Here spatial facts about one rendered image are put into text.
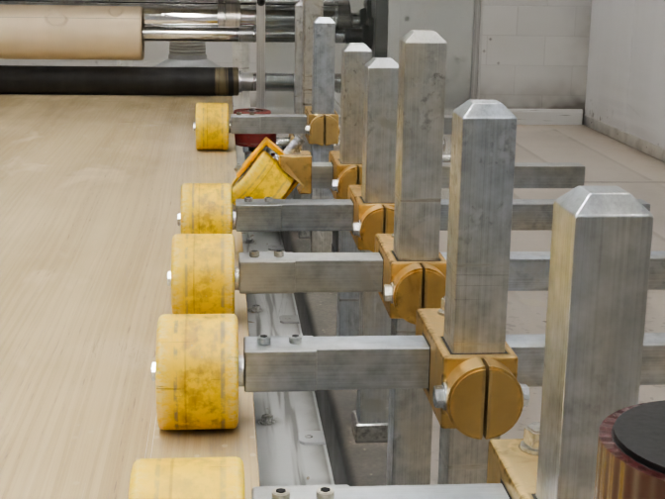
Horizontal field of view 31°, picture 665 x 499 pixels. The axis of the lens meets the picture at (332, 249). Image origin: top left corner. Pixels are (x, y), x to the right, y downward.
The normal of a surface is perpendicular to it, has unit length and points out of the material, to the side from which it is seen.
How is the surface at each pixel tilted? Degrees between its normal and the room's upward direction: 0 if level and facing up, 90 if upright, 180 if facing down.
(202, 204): 51
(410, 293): 90
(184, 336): 36
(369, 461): 0
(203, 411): 115
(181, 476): 17
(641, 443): 0
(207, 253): 40
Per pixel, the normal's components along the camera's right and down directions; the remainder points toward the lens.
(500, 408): 0.09, 0.23
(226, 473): 0.04, -0.91
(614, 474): -0.95, 0.05
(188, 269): 0.09, -0.24
